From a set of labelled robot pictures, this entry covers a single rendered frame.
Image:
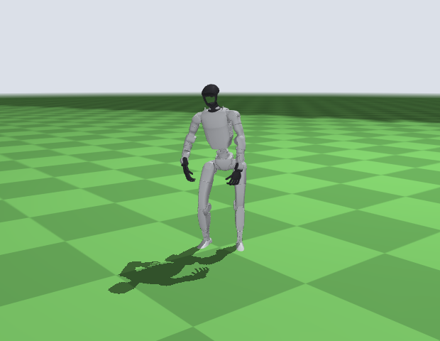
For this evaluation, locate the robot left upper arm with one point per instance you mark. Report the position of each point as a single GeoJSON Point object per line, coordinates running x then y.
{"type": "Point", "coordinates": [235, 117]}

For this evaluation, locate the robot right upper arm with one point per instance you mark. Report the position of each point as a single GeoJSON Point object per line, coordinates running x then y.
{"type": "Point", "coordinates": [196, 120]}

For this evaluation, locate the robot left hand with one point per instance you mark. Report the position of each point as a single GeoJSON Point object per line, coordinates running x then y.
{"type": "Point", "coordinates": [236, 176]}

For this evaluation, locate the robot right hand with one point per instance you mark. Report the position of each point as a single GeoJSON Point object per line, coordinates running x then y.
{"type": "Point", "coordinates": [186, 170]}

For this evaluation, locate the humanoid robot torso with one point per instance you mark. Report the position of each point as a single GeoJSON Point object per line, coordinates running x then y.
{"type": "Point", "coordinates": [218, 130]}

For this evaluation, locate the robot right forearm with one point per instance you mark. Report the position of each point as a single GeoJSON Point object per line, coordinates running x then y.
{"type": "Point", "coordinates": [186, 150]}

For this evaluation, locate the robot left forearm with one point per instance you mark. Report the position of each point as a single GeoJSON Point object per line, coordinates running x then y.
{"type": "Point", "coordinates": [240, 150]}

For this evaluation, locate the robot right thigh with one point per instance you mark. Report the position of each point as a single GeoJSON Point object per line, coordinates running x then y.
{"type": "Point", "coordinates": [205, 184]}

